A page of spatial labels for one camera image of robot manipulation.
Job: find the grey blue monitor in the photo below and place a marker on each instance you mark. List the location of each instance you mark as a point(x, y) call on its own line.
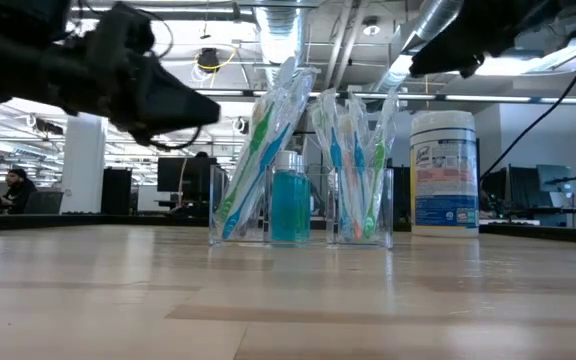
point(555, 180)

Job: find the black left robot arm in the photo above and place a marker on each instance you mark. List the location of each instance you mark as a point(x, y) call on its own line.
point(3, 65)

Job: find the clear acrylic organizer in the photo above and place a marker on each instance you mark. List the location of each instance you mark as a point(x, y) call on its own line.
point(313, 243)

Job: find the person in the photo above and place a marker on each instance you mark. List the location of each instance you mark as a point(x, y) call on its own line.
point(201, 154)
point(18, 192)

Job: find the fluorescent ceiling light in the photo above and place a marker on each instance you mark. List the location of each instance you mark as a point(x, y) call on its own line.
point(508, 67)

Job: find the silver ventilation duct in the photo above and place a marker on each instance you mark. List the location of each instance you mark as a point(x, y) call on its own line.
point(280, 35)

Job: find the white Lysol wipes canister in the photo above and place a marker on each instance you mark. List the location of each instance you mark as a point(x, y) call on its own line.
point(443, 175)

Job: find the black cabinet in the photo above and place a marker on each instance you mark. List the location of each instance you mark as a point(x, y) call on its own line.
point(116, 190)

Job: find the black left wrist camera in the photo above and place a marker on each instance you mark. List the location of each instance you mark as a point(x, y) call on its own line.
point(123, 25)

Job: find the black computer monitor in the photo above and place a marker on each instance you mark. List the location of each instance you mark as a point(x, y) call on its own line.
point(183, 175)

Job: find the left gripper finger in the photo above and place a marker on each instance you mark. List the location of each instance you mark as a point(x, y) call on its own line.
point(143, 137)
point(178, 102)

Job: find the dark laptop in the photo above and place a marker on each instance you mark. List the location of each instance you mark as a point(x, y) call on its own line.
point(43, 202)

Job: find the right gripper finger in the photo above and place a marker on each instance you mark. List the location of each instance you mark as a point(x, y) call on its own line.
point(470, 71)
point(443, 60)

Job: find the long ceiling light strip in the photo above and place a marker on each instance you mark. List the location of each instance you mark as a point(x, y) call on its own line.
point(468, 97)

